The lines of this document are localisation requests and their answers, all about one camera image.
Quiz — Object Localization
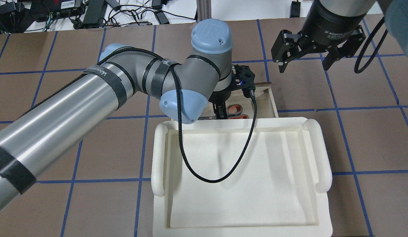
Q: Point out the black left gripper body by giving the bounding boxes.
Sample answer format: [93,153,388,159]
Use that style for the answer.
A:
[209,90,231,111]

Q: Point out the white plastic tray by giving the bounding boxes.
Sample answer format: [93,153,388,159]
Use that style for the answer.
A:
[151,117,333,237]

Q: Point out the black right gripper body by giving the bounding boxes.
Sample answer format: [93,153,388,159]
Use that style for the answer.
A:
[301,2,364,53]

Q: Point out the grey orange scissors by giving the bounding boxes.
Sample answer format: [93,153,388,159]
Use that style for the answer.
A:
[198,104,249,120]

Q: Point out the black right camera cable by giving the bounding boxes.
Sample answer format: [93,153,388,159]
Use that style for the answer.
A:
[354,16,388,74]

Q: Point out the black camera cable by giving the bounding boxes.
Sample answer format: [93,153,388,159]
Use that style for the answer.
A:
[354,16,388,74]
[99,47,258,183]

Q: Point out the dark wooden drawer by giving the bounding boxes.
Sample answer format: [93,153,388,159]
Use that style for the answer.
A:
[171,81,279,121]

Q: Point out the black left camera cable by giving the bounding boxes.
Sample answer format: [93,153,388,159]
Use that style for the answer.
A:
[99,47,258,183]

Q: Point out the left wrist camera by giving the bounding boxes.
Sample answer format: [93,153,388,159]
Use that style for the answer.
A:
[230,65,255,98]

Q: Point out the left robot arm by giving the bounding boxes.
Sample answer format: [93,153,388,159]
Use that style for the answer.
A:
[0,18,233,212]

